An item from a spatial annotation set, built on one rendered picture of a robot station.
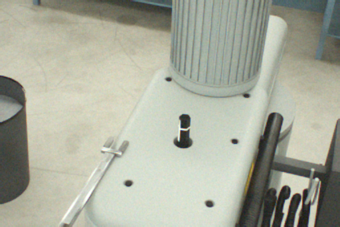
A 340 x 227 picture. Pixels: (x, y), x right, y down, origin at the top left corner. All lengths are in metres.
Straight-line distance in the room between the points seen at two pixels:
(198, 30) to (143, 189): 0.33
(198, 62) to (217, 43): 0.06
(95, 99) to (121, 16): 1.20
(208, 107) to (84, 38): 3.84
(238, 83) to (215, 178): 0.26
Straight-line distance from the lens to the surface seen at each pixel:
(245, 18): 1.15
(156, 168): 1.07
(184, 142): 1.11
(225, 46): 1.17
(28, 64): 4.74
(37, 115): 4.22
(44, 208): 3.59
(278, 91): 1.85
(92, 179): 1.04
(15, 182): 3.58
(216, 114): 1.19
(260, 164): 1.23
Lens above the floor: 2.64
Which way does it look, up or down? 38 degrees down
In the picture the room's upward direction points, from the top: 3 degrees clockwise
